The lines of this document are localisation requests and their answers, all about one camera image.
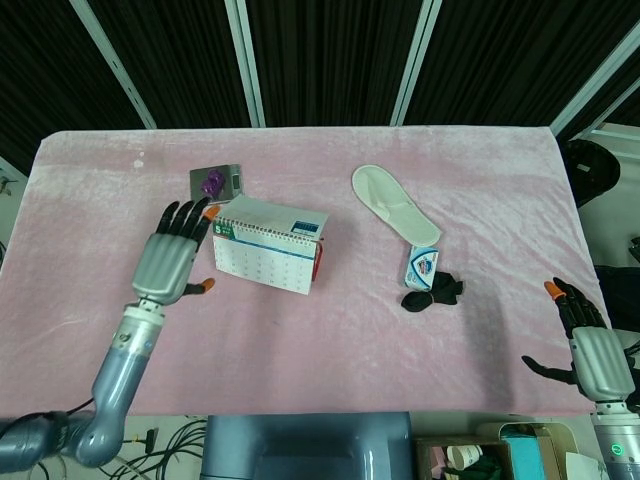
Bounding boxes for pink plush table cloth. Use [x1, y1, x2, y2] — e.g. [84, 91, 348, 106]
[0, 126, 612, 417]

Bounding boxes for purple crumpled object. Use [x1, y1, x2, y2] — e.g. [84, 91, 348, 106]
[200, 169, 227, 199]

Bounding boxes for white disposable slipper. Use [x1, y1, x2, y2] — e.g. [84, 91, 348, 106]
[351, 165, 443, 249]

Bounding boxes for black floor cables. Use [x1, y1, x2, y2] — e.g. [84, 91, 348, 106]
[29, 414, 209, 480]

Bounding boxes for blue-grey robot torso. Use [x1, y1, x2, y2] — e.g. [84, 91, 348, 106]
[199, 412, 416, 480]

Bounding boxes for teal box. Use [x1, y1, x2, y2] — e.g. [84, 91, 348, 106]
[498, 423, 549, 480]

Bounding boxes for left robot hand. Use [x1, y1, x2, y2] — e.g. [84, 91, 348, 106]
[131, 196, 221, 305]

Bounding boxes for cardboard box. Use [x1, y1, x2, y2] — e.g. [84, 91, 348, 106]
[413, 435, 511, 480]

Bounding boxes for white paper cup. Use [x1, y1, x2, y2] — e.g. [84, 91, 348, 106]
[446, 443, 484, 470]

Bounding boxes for white desk calendar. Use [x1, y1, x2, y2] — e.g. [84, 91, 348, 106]
[211, 194, 330, 296]

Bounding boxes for silver digital kitchen scale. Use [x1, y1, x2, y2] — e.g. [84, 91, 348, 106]
[189, 164, 243, 204]

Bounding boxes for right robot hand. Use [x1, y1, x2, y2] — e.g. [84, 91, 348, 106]
[521, 277, 635, 403]

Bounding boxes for black sock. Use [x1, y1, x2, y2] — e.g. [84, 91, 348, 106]
[400, 270, 465, 316]

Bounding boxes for white frame post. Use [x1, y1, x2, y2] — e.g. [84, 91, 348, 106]
[68, 0, 159, 131]
[223, 0, 267, 128]
[388, 0, 444, 127]
[548, 18, 640, 136]

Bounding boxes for white soap box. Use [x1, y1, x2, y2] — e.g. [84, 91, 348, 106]
[402, 244, 441, 292]

